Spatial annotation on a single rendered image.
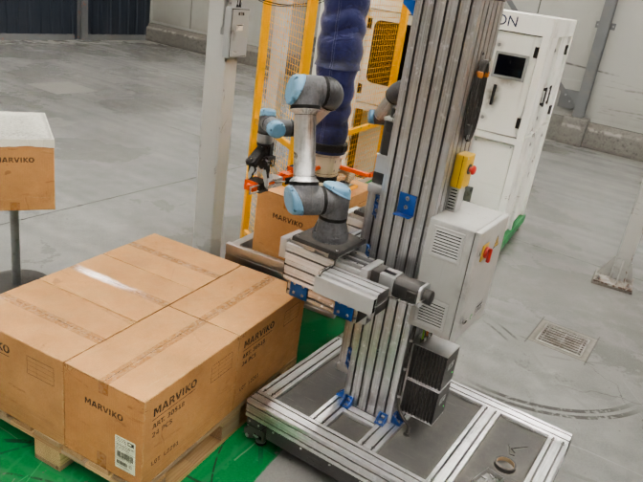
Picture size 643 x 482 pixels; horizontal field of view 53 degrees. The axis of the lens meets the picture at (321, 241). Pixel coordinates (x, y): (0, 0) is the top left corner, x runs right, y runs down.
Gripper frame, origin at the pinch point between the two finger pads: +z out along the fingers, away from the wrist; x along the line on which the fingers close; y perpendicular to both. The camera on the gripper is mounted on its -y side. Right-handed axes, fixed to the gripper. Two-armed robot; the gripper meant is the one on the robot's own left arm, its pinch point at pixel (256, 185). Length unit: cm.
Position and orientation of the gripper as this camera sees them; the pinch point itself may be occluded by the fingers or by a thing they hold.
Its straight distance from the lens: 306.4
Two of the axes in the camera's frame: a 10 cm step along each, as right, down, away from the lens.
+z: -1.4, 9.1, 3.8
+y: 5.2, -2.6, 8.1
